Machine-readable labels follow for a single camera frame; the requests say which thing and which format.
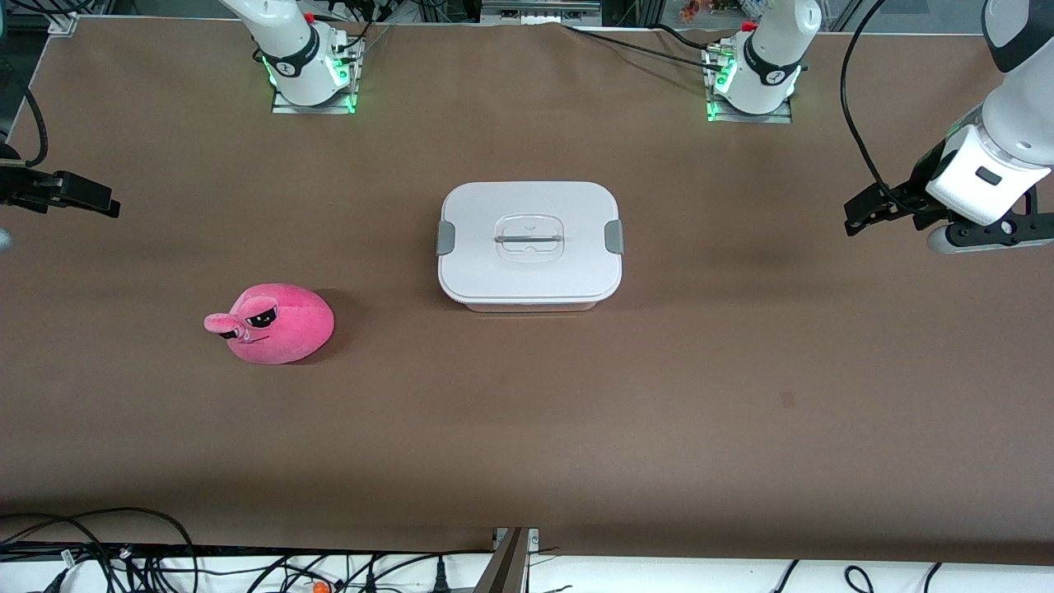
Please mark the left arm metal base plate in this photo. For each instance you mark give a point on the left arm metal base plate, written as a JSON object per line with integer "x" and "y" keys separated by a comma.
{"x": 766, "y": 118}

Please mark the aluminium frame bar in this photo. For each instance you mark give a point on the aluminium frame bar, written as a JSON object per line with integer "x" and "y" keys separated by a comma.
{"x": 539, "y": 11}

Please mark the pink plastic storage box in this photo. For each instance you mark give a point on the pink plastic storage box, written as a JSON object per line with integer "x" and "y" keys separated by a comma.
{"x": 531, "y": 309}

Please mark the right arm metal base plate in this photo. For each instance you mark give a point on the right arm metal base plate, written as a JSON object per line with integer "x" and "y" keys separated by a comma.
{"x": 313, "y": 109}

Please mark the pink plush toy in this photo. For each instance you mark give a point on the pink plush toy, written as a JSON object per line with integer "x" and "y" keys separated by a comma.
{"x": 280, "y": 329}

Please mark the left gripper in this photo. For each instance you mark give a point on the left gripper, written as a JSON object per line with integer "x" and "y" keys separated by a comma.
{"x": 916, "y": 189}

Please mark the metal table corner bracket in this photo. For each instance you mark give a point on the metal table corner bracket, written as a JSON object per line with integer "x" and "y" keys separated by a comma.
{"x": 64, "y": 23}

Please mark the aluminium profile bracket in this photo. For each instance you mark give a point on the aluminium profile bracket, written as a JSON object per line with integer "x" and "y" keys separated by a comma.
{"x": 506, "y": 568}

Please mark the white box lid grey latches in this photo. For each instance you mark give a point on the white box lid grey latches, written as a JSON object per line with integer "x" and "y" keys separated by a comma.
{"x": 494, "y": 280}

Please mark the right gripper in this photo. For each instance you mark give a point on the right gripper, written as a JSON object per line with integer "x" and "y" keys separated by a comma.
{"x": 25, "y": 188}

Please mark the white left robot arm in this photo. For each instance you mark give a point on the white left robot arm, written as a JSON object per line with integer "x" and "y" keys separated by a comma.
{"x": 774, "y": 66}

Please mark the colourful small toys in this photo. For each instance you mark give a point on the colourful small toys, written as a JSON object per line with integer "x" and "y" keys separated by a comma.
{"x": 716, "y": 8}

